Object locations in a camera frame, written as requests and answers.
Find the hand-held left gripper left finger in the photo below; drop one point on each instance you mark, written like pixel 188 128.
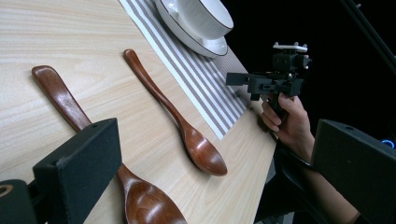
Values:
pixel 81 161

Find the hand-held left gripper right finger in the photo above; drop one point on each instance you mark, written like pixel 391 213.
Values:
pixel 358 168

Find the large brown wooden spoon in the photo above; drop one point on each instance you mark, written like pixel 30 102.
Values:
pixel 62 96

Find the grey white striped placemat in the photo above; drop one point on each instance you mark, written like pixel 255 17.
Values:
pixel 202 81

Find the white plate with dark rim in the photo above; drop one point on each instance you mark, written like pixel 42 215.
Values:
pixel 214 46

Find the black wristband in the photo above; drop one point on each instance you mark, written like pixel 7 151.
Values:
pixel 295 157

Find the white bowl with dark rim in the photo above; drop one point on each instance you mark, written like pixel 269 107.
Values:
pixel 205 15

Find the small brown wooden spoon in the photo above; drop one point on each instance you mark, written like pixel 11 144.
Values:
pixel 199 146

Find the dark metal stand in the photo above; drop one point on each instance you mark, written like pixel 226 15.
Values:
pixel 370 31

